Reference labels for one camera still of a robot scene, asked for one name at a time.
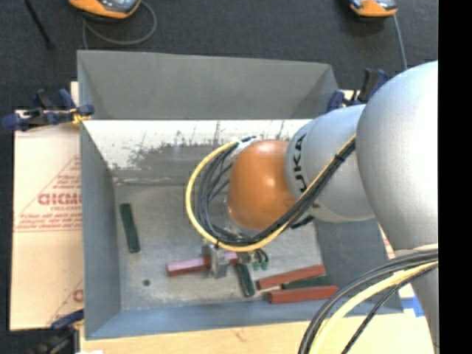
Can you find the red-brown block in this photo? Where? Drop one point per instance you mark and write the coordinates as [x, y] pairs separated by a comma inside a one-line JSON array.
[[184, 267], [302, 294], [291, 276]]

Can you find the dark green flat block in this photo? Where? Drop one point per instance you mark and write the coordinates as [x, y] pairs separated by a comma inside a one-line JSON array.
[[313, 282], [130, 229], [246, 280]]

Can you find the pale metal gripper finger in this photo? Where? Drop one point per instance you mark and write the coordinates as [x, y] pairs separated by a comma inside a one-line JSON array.
[[221, 269], [208, 252]]

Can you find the grey metal bin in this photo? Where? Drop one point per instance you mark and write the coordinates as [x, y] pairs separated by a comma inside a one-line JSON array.
[[166, 212]]

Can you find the brown cardboard board red print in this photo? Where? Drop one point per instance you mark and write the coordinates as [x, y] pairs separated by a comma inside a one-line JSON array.
[[44, 242]]

